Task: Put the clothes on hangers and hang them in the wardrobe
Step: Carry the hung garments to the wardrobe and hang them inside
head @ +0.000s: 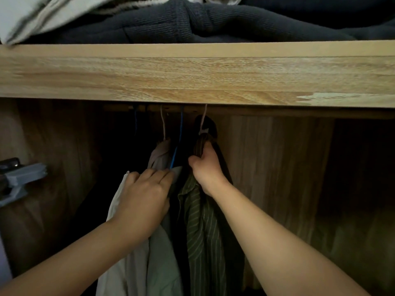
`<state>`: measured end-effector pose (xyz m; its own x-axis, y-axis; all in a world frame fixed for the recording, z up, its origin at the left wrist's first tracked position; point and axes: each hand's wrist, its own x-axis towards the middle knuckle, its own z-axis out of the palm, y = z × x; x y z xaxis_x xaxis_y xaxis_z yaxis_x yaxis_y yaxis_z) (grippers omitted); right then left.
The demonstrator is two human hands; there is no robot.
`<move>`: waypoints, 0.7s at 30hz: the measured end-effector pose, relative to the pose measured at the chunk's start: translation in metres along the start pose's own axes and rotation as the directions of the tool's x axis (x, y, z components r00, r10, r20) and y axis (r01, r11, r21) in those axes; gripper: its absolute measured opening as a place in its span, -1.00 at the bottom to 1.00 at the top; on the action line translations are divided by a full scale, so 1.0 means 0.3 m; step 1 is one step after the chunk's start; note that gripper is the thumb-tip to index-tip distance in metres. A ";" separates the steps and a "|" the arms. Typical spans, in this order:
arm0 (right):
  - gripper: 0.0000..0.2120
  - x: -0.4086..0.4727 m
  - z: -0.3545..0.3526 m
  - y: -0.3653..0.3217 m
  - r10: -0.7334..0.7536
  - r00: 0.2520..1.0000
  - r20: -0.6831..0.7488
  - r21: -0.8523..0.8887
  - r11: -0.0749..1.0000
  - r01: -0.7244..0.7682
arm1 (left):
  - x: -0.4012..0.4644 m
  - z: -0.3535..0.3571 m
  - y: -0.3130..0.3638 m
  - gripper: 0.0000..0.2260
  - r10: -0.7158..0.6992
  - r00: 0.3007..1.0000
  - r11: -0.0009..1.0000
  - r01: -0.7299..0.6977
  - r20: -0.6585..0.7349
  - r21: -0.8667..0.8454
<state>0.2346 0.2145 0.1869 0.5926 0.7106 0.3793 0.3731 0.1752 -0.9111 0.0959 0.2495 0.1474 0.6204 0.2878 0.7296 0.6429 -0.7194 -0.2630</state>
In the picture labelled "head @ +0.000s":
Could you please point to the person's left hand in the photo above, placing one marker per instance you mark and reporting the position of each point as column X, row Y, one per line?
column 142, row 206

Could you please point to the person's right hand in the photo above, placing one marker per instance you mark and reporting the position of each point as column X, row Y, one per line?
column 210, row 172

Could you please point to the pink hanger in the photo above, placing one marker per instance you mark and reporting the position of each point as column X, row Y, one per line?
column 202, row 120

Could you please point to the beige grey cardigan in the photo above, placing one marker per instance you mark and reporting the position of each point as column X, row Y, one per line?
column 159, row 154

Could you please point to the dark green striped shirt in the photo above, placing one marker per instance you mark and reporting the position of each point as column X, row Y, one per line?
column 200, row 237

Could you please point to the cream padded jacket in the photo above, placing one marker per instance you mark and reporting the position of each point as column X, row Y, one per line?
column 135, row 274

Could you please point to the white plastic hanger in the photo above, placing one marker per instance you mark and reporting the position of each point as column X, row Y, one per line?
column 162, row 120

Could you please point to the lilac wardrobe door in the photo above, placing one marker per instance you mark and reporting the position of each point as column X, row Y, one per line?
column 185, row 73

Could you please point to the stack of dark clothes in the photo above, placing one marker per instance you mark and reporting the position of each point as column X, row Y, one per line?
column 216, row 24

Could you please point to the person's right forearm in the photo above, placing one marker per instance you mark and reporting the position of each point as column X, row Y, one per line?
column 284, row 258

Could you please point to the person's left forearm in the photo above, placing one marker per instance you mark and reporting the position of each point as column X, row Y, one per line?
column 61, row 262

